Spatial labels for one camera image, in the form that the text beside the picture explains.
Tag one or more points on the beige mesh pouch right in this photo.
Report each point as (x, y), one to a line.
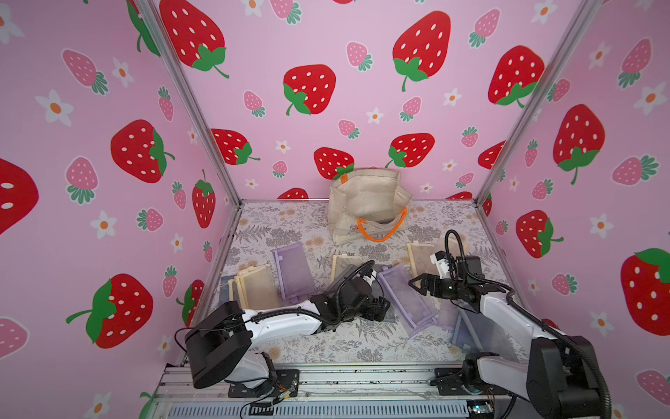
(420, 258)

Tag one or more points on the cream canvas tote bag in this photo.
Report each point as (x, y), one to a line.
(368, 204)

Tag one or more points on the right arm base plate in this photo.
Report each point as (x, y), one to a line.
(451, 382)

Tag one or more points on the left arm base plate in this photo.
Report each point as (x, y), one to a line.
(281, 384)

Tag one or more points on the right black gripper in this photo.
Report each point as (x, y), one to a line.
(434, 285)

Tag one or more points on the grey pouch near right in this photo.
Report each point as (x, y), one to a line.
(474, 333)

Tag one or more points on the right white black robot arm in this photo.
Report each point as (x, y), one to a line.
(561, 379)

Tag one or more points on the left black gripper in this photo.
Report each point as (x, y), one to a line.
(381, 311)

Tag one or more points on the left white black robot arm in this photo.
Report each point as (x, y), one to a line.
(219, 348)

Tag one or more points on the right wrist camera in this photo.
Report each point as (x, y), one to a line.
(443, 264)

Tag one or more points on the purple mesh pouch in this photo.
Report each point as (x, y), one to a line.
(293, 272)
(417, 312)

